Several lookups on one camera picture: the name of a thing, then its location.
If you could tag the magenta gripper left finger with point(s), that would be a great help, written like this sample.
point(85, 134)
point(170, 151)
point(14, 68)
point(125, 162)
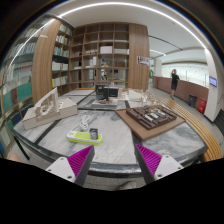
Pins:
point(74, 168)

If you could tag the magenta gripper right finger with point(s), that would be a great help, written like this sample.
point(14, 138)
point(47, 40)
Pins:
point(155, 166)

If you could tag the dark charger plug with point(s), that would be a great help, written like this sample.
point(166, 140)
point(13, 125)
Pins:
point(93, 133)

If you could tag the brown wooden base board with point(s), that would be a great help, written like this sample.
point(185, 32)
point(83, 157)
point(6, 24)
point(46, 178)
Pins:
point(144, 134)

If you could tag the green white power strip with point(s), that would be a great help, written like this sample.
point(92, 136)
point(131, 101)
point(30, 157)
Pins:
point(83, 137)

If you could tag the brown architectural model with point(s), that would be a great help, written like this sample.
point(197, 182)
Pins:
point(150, 117)

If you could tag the wooden slatted bench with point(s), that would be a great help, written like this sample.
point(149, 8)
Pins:
point(213, 152)

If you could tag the white architectural model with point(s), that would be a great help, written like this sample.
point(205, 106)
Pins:
point(48, 109)

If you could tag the white small building model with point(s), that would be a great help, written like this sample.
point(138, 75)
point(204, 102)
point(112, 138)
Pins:
point(145, 97)

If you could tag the dark grey bin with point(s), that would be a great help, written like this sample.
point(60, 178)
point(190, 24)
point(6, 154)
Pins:
point(192, 100)

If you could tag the red bin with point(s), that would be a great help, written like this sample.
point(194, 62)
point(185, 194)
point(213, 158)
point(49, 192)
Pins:
point(202, 105)

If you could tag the black box on table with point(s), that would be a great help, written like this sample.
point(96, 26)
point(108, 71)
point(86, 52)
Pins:
point(99, 88)

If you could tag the brown reception counter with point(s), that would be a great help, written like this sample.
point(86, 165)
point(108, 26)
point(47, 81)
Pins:
point(183, 90)

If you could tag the person in black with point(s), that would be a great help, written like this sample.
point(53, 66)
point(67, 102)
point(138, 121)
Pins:
point(174, 82)

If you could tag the left bookshelf with books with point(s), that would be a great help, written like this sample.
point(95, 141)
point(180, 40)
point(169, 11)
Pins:
point(37, 62)

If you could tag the wooden bookshelf centre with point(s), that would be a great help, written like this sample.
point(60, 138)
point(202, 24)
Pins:
point(99, 54)

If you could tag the wall screen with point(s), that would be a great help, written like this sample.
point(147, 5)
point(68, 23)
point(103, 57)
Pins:
point(212, 81)

